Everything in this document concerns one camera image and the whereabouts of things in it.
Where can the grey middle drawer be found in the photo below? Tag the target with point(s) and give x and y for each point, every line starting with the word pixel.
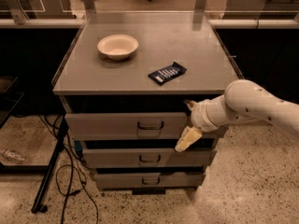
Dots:
pixel 147 157

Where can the clear plastic bottle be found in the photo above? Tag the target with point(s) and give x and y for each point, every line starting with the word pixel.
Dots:
pixel 11 155

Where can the grey top drawer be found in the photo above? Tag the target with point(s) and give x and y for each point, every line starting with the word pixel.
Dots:
pixel 127 126

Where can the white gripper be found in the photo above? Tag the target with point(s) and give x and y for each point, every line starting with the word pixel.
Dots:
pixel 198 116

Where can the dark blue snack bar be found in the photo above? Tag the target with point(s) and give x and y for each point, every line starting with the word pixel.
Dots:
pixel 167 73

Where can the black side shelf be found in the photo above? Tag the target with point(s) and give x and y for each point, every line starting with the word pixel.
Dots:
pixel 9 97

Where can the white ceramic bowl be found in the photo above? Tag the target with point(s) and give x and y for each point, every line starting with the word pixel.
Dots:
pixel 117 47

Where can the grey drawer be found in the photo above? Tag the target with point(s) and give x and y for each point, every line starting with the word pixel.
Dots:
pixel 127 126
pixel 149 180
pixel 147 157

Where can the white horizontal rail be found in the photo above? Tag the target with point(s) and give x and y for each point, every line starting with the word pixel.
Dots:
pixel 218 24

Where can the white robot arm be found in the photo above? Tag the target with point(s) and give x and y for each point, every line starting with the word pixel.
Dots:
pixel 243 101

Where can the grey metal drawer cabinet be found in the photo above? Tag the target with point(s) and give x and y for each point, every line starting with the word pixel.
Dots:
pixel 90 82

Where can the grey bottom drawer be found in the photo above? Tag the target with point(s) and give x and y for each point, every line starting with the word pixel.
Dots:
pixel 149 180

